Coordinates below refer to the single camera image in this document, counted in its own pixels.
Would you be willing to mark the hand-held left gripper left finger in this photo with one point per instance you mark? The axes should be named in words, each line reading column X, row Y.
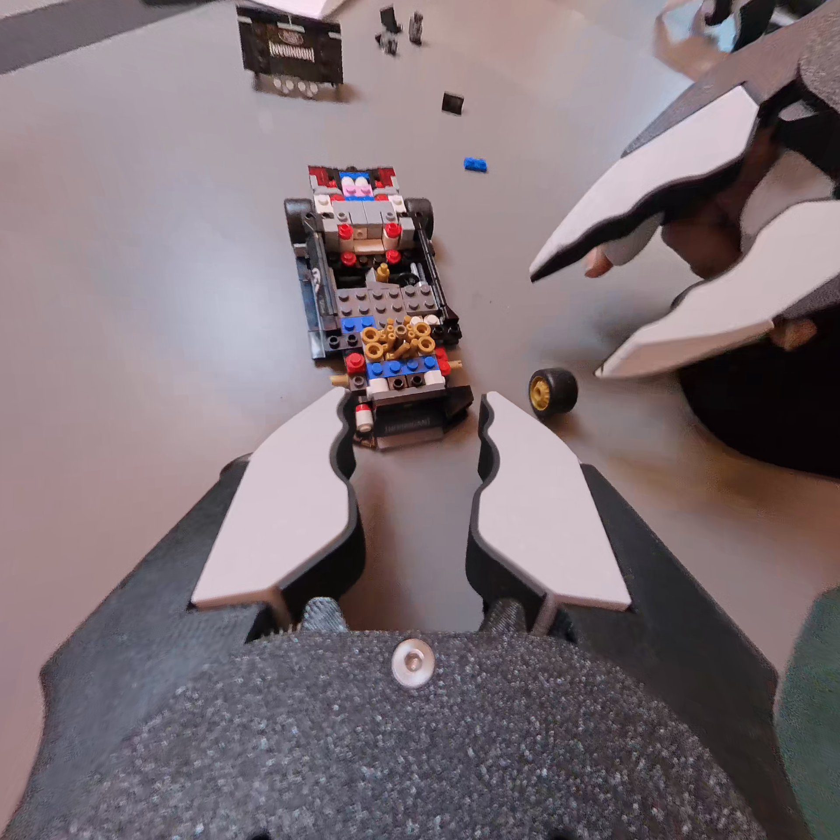
column 282, row 518

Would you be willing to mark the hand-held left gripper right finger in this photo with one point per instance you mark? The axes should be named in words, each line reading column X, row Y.
column 551, row 525

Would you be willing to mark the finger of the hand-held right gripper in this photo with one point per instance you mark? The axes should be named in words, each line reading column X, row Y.
column 663, row 157
column 735, row 302

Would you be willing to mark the black lego wheel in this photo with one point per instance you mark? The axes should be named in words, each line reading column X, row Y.
column 558, row 390

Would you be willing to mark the black lego car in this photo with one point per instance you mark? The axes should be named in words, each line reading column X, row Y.
column 380, row 295

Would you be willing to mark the blue lego plate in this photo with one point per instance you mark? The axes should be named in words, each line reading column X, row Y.
column 475, row 165

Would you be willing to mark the black lego piece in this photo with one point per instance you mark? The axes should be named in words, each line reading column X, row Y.
column 387, row 43
column 453, row 103
column 390, row 18
column 415, row 27

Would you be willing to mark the black printed lego panel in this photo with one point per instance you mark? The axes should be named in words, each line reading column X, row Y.
column 289, row 49

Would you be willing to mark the person's right hand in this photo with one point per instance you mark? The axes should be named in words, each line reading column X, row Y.
column 712, row 236

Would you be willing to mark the white paper bag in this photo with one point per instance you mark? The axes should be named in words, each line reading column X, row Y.
column 295, row 5

